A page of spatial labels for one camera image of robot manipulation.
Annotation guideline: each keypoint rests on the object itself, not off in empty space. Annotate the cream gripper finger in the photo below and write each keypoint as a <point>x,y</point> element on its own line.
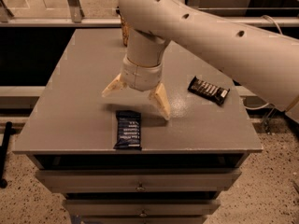
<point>159,100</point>
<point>117,84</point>

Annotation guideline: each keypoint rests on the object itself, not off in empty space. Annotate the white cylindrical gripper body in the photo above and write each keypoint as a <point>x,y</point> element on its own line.
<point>140,76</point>

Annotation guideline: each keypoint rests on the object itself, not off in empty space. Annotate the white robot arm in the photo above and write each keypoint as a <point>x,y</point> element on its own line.
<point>264,62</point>

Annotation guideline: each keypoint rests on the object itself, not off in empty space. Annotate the blue rxbar blueberry wrapper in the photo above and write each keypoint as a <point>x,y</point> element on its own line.
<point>128,130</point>

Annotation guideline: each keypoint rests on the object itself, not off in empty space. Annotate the orange soda can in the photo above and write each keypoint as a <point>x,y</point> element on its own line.
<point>125,31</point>

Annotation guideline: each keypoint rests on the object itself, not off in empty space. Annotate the black snack bar wrapper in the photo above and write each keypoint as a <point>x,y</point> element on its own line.
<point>208,91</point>

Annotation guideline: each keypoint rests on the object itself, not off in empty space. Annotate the grey drawer cabinet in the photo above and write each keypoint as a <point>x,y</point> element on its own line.
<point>115,159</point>

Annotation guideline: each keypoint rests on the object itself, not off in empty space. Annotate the upper grey drawer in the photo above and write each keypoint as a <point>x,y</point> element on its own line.
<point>138,180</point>

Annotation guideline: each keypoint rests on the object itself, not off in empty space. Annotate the grey drawer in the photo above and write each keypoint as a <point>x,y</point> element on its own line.
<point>138,180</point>
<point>141,208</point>

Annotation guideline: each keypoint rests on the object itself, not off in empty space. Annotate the black pole with wheel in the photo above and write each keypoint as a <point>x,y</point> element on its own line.
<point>3,153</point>

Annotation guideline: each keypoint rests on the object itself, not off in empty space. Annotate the metal glass railing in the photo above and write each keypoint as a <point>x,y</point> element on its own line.
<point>92,13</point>

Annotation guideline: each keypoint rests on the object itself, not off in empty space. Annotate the lower grey drawer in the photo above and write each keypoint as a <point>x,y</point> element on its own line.
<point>141,208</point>

